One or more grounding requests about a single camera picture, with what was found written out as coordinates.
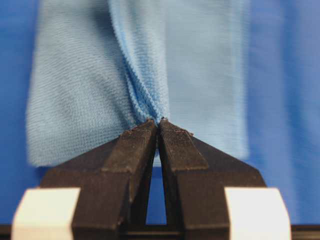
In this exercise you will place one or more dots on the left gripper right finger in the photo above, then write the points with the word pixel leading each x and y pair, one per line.
pixel 214 196

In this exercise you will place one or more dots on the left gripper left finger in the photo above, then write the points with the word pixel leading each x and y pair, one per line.
pixel 91 195

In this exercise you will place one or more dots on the light blue towel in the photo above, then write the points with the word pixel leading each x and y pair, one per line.
pixel 101 67

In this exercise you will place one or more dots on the dark blue table cloth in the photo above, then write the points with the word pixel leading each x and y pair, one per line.
pixel 282 101

